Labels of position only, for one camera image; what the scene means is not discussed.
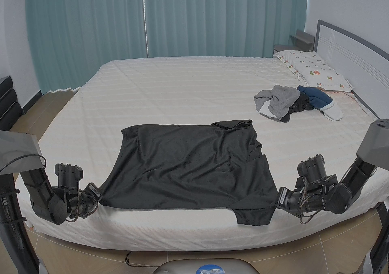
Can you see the bed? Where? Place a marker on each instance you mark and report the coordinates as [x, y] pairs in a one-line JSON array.
[[182, 90]]

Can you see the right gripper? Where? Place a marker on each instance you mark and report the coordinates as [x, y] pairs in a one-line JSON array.
[[291, 201]]

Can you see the grey bedside table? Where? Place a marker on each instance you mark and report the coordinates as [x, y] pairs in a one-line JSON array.
[[301, 38]]

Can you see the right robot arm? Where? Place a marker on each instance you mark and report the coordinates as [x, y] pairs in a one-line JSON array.
[[373, 145]]

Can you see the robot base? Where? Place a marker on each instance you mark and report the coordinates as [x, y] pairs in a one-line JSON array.
[[206, 266]]

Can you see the black chest of drawers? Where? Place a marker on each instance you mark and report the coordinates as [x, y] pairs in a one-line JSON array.
[[9, 102]]

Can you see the blue-green curtain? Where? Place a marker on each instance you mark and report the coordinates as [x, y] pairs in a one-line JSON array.
[[85, 23], [228, 8]]

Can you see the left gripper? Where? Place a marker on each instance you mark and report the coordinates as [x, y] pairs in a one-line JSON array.
[[89, 203]]

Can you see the black T-shirt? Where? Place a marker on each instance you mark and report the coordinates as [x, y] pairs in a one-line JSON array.
[[188, 169]]

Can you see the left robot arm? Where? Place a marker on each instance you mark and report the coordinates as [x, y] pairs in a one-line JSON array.
[[18, 151]]

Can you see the pile of clothes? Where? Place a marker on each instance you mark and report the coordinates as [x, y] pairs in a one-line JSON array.
[[282, 99]]

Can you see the white printed pillow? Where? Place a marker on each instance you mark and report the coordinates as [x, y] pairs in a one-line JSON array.
[[313, 69]]

